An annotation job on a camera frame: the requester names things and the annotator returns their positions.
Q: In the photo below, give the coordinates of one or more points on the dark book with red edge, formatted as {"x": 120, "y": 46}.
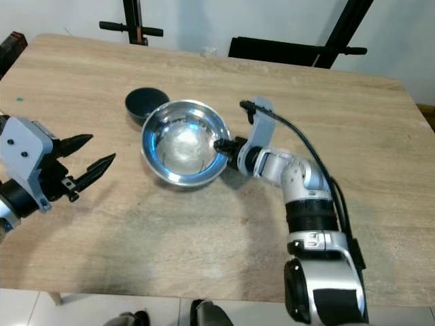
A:
{"x": 11, "y": 51}

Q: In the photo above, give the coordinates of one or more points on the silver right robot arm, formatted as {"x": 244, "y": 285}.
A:
{"x": 302, "y": 178}

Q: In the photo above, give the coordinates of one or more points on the robot left leg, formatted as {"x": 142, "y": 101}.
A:
{"x": 137, "y": 319}

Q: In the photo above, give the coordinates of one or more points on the black weight bench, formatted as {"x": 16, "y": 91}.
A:
{"x": 279, "y": 49}

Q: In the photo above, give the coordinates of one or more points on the robot leg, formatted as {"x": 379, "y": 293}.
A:
{"x": 212, "y": 314}
{"x": 137, "y": 319}

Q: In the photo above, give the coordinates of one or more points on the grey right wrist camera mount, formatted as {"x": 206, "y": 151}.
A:
{"x": 262, "y": 132}

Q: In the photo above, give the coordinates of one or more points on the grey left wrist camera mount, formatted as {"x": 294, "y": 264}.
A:
{"x": 27, "y": 146}

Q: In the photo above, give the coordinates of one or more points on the wooden table leg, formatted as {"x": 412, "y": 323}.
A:
{"x": 55, "y": 299}

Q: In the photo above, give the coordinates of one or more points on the small clear cup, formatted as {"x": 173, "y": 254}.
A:
{"x": 207, "y": 50}

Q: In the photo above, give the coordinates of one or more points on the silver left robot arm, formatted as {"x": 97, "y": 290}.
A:
{"x": 13, "y": 204}

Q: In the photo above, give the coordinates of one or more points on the robot right leg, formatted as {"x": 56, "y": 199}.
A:
{"x": 212, "y": 314}

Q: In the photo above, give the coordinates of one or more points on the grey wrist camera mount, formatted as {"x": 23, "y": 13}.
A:
{"x": 27, "y": 146}
{"x": 262, "y": 132}

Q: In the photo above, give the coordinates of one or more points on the black metal stand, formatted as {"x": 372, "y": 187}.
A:
{"x": 134, "y": 27}

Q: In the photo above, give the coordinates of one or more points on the shiny steel bowl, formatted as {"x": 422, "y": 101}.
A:
{"x": 183, "y": 146}

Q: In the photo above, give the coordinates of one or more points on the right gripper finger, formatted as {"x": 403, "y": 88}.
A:
{"x": 224, "y": 145}

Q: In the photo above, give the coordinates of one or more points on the small dark bowl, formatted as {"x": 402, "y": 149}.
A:
{"x": 141, "y": 102}

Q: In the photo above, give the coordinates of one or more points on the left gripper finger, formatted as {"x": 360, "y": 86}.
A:
{"x": 92, "y": 173}
{"x": 75, "y": 142}

